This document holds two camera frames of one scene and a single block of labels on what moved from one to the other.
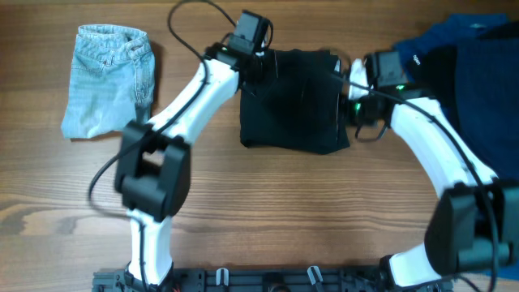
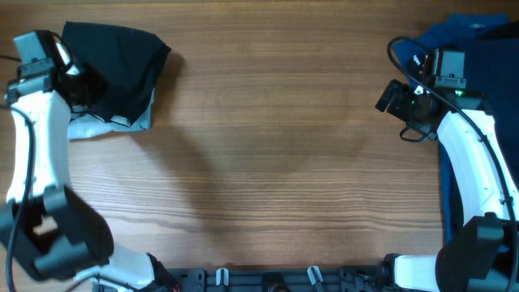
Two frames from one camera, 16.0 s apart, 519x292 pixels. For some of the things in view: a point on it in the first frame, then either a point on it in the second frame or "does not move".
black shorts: [299, 106] → [128, 62]
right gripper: [358, 125] → [396, 107]
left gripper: [271, 74] → [99, 85]
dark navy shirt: [486, 92] does not move
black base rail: [275, 280] does not move
